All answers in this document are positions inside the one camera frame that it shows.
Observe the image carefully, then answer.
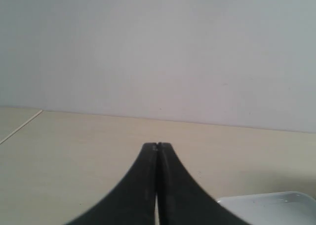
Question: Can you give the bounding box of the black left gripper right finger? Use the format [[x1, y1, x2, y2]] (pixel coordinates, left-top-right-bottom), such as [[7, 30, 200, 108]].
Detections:
[[157, 143, 247, 225]]

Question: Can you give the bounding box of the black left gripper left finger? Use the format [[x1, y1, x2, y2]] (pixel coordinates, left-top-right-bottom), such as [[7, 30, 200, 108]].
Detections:
[[68, 143, 158, 225]]

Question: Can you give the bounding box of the white plastic tray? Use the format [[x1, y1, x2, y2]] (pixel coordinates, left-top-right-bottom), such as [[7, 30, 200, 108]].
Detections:
[[218, 191, 316, 225]]

